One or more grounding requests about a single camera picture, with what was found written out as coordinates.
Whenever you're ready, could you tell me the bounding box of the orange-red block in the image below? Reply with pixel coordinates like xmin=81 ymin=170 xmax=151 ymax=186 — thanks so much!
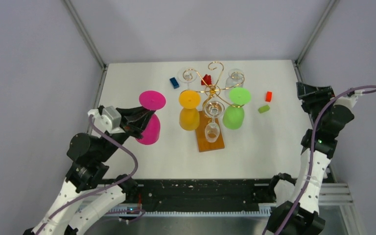
xmin=265 ymin=91 xmax=273 ymax=102

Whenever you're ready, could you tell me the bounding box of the green plastic goblet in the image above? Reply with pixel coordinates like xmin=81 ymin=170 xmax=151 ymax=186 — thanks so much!
xmin=223 ymin=87 xmax=251 ymax=130

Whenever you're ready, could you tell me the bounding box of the red block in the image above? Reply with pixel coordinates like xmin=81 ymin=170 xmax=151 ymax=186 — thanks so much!
xmin=201 ymin=74 xmax=212 ymax=86

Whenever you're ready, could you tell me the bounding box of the lime green block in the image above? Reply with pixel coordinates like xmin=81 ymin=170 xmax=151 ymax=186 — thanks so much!
xmin=258 ymin=104 xmax=270 ymax=114

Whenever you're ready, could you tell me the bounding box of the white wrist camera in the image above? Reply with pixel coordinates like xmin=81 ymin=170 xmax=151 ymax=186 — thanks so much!
xmin=333 ymin=90 xmax=365 ymax=110
xmin=87 ymin=105 xmax=124 ymax=134

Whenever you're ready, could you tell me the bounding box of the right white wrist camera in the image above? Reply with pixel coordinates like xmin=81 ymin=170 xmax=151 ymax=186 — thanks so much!
xmin=333 ymin=90 xmax=365 ymax=110

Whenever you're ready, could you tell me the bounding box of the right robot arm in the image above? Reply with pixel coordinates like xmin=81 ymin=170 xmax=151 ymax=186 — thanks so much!
xmin=265 ymin=82 xmax=357 ymax=235

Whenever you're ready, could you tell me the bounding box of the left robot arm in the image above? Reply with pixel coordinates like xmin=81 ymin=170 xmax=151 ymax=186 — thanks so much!
xmin=24 ymin=106 xmax=157 ymax=235

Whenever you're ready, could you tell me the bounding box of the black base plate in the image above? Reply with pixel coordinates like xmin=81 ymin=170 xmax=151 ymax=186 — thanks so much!
xmin=125 ymin=179 xmax=276 ymax=212

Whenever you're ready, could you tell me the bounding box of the clear stemmed wine glass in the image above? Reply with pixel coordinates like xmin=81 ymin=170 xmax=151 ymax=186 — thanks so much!
xmin=203 ymin=101 xmax=225 ymax=143

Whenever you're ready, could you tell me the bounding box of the clear short wine glass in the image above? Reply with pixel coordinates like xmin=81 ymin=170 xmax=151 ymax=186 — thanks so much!
xmin=225 ymin=69 xmax=245 ymax=91

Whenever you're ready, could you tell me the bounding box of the pink plastic goblet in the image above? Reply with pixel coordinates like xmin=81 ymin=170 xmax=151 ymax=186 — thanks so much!
xmin=137 ymin=90 xmax=166 ymax=145

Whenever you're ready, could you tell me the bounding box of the gold wire wine glass rack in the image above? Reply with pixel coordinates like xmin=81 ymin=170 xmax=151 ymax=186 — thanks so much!
xmin=190 ymin=70 xmax=233 ymax=152

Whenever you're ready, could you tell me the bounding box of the orange plastic goblet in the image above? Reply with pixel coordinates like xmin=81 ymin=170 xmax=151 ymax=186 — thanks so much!
xmin=179 ymin=90 xmax=201 ymax=131

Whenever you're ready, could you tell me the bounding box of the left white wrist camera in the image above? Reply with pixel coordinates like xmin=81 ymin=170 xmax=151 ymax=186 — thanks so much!
xmin=87 ymin=105 xmax=124 ymax=134

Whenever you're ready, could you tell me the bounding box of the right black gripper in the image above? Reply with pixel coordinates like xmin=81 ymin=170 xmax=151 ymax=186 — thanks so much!
xmin=297 ymin=82 xmax=337 ymax=130

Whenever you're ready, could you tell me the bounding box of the dark blue block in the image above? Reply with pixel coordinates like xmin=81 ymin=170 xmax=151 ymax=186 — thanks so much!
xmin=169 ymin=77 xmax=180 ymax=89

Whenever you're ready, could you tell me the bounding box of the clear tall flute glass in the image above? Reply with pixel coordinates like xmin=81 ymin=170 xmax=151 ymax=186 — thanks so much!
xmin=177 ymin=67 xmax=198 ymax=90

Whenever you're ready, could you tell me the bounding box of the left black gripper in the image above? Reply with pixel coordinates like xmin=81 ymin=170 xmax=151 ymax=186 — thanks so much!
xmin=97 ymin=102 xmax=158 ymax=161

